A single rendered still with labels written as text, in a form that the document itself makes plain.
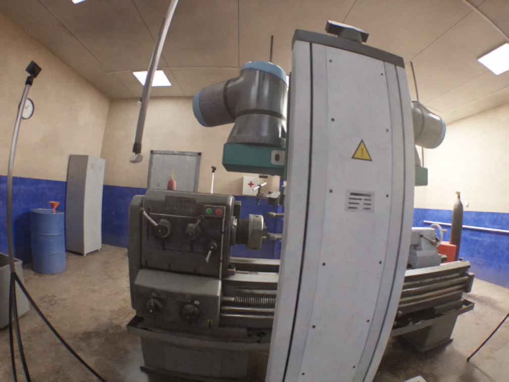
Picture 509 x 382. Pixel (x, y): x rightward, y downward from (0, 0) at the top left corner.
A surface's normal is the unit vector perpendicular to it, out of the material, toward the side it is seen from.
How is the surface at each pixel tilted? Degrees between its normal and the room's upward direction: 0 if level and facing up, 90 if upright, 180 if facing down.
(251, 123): 70
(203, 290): 32
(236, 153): 90
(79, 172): 90
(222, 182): 90
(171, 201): 90
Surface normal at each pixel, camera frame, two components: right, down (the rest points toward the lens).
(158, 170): 0.05, -0.02
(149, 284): 0.09, -0.86
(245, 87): -0.58, -0.06
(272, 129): 0.39, -0.33
